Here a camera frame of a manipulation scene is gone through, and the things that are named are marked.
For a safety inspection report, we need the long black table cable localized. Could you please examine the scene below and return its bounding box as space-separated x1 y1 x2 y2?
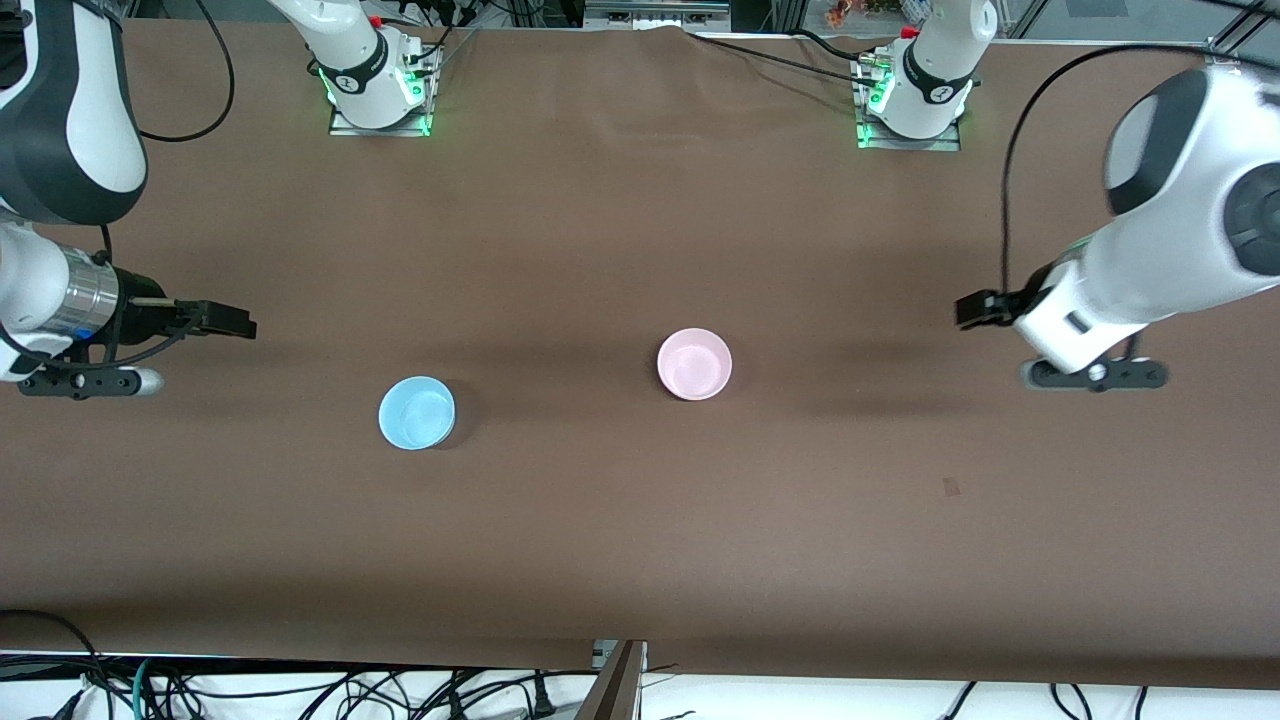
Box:
683 30 886 89

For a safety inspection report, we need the brown table cover sheet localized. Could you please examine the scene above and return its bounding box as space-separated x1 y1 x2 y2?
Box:
0 18 1280 691

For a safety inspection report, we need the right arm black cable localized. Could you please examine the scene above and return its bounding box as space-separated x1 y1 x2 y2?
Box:
138 0 237 143

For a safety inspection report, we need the blue bowl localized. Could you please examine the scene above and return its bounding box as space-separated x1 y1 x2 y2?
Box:
378 376 457 451

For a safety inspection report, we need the grey stand post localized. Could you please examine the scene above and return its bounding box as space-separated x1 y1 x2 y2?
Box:
575 640 649 720

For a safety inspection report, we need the aluminium frame rail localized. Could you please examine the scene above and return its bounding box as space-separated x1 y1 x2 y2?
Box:
585 0 731 31

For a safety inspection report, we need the short black table cable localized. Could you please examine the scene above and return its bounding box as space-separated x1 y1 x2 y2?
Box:
795 28 879 63

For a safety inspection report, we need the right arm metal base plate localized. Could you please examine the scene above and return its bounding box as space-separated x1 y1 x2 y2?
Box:
328 38 441 138

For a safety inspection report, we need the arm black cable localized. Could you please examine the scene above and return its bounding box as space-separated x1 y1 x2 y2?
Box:
138 0 237 143
1000 42 1241 293

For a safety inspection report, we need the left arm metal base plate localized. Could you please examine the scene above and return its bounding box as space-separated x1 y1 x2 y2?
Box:
853 52 963 153

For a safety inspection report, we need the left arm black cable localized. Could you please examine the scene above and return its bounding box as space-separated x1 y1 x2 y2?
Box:
1000 42 1241 293

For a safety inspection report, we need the black looped floor cable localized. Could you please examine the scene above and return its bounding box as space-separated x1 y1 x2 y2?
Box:
0 608 106 720

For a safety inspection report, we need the teal cable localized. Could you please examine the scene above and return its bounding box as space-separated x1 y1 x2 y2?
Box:
130 658 161 720

